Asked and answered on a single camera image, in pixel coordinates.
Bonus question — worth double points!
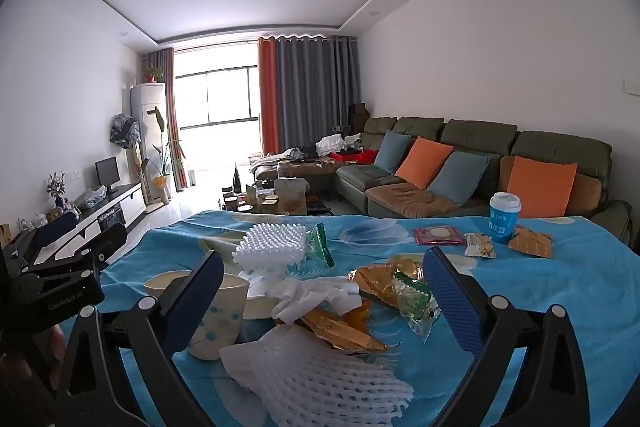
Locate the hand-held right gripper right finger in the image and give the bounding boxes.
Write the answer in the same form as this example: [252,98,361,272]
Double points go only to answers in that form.
[422,247,601,427]

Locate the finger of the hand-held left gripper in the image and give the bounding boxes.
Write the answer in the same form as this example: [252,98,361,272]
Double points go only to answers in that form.
[20,209,81,260]
[47,223,129,267]

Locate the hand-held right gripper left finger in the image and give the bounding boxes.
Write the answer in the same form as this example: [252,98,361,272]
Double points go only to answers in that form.
[50,249,226,427]

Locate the golden brown snack bag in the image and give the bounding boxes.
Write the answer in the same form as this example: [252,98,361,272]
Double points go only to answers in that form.
[347,256,427,304]

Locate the white spiky foam pad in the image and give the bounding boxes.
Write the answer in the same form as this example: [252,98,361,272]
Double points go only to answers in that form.
[234,222,307,269]

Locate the orange peel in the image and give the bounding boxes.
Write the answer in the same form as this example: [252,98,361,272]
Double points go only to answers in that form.
[344,297,374,333]

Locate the white foam fruit net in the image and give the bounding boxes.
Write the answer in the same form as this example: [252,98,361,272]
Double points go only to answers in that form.
[219,323,417,427]

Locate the person's left hand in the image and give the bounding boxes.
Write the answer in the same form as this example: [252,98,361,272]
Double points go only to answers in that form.
[46,323,68,363]

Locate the dotted paper cup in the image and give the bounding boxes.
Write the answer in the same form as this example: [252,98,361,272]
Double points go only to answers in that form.
[187,272,250,361]

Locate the green snack wrapper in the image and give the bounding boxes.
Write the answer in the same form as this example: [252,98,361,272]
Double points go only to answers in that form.
[391,271,442,339]

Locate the white black TV cabinet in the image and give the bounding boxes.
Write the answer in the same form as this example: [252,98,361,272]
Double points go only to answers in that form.
[12,182,147,260]

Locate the vase with flowers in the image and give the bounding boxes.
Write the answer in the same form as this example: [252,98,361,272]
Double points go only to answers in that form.
[46,171,69,208]

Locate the cream paper bowl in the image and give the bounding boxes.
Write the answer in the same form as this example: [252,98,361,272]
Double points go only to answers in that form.
[144,270,201,304]

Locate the clear plastic bag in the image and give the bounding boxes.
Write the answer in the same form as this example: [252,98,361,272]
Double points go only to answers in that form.
[74,185,107,208]

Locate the white snack packet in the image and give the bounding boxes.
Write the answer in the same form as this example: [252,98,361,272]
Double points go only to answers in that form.
[463,232,496,259]

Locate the red snack packet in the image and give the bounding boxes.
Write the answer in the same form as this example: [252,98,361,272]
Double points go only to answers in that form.
[412,226,464,247]

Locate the black monitor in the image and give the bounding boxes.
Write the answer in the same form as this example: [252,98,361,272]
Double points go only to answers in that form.
[94,156,121,194]

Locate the blue paper cup white lid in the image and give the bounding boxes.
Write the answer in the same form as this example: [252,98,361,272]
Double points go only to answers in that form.
[487,192,522,244]

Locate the blue floral blanket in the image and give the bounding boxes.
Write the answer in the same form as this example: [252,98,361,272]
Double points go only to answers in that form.
[97,209,640,427]

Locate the brown flat wrapper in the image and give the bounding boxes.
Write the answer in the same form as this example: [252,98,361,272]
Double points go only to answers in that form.
[508,227,554,259]

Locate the tall leafy plant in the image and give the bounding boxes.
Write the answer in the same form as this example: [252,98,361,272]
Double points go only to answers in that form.
[142,107,187,204]

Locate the cloth-covered fan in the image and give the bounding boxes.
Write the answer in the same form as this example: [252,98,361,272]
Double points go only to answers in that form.
[108,112,142,153]

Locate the golden snack wrapper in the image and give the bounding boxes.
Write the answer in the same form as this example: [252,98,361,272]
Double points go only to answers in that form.
[299,308,392,354]

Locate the crumpled white tissue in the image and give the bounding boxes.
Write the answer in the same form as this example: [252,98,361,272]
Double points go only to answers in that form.
[271,279,362,326]

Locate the cluttered coffee table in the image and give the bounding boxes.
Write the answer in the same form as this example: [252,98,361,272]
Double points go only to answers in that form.
[219,177,332,216]

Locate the blue cushion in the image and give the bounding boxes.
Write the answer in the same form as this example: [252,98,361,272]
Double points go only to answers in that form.
[427,151,491,206]
[373,129,416,174]

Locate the white standing air conditioner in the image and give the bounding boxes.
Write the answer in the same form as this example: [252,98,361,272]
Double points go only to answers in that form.
[130,82,174,204]

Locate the clear green wrapper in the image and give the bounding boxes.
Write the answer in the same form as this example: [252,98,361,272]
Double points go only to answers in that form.
[305,223,337,269]

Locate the brown paper bag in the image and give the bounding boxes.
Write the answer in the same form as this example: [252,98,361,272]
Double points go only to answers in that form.
[273,177,309,216]

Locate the orange cushion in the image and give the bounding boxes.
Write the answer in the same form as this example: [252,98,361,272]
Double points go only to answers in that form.
[394,136,454,190]
[505,155,579,218]

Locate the brown grey curtain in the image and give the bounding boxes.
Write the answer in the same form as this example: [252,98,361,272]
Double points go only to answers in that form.
[147,47,182,194]

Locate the green sofa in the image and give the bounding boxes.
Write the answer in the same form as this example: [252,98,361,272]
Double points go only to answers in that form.
[334,116,634,244]

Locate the window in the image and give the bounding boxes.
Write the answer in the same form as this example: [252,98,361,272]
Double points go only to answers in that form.
[172,42,261,131]

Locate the clothes pile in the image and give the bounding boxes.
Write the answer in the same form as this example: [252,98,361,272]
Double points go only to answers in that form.
[249,133,382,168]

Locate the cardboard boxes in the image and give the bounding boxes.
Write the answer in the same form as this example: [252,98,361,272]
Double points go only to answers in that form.
[348,103,371,134]

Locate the orange grey curtain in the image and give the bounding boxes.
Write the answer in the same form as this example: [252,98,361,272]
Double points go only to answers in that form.
[257,35,361,156]

